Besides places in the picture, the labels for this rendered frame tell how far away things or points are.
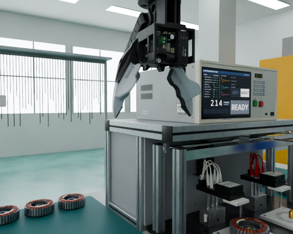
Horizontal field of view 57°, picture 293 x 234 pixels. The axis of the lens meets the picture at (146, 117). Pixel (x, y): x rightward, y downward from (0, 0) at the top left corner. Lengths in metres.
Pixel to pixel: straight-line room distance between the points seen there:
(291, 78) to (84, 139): 5.08
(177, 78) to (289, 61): 4.35
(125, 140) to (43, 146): 6.17
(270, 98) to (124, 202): 0.71
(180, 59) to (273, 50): 6.77
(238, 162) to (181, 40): 0.89
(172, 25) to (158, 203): 0.61
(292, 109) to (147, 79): 3.79
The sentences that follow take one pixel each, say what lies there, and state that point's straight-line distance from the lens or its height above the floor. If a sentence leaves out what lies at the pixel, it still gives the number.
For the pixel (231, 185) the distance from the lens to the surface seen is 0.93.
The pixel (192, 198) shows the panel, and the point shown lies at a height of 0.82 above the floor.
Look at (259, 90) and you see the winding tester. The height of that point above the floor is 1.23.
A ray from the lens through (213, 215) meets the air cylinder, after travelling 0.98.
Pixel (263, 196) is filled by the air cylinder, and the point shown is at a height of 0.82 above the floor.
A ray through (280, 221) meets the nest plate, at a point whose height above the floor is 0.78.
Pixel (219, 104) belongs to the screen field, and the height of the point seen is 1.18.
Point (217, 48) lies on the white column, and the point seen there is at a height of 2.17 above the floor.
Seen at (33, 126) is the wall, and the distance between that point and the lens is 7.04.
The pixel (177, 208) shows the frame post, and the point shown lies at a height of 0.88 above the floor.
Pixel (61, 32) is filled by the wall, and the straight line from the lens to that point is 7.42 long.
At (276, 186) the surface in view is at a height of 0.88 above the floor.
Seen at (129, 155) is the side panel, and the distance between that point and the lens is 1.00.
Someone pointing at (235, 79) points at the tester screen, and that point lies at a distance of 1.01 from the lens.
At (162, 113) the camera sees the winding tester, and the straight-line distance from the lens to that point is 1.03.
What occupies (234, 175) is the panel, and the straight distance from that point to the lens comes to 1.24.
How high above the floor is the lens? 1.17
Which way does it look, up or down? 2 degrees down
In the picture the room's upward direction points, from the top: straight up
